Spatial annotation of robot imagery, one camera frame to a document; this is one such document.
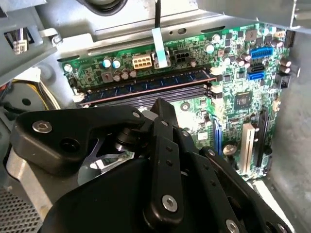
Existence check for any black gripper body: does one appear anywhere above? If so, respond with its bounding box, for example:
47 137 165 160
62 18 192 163
40 157 221 233

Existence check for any blue RAM stick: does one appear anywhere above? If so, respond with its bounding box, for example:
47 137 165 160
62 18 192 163
77 69 217 108

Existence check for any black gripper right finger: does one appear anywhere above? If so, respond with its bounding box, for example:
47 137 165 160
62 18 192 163
179 128 294 233

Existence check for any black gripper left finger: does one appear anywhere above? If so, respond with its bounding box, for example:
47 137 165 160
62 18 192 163
6 98 184 227

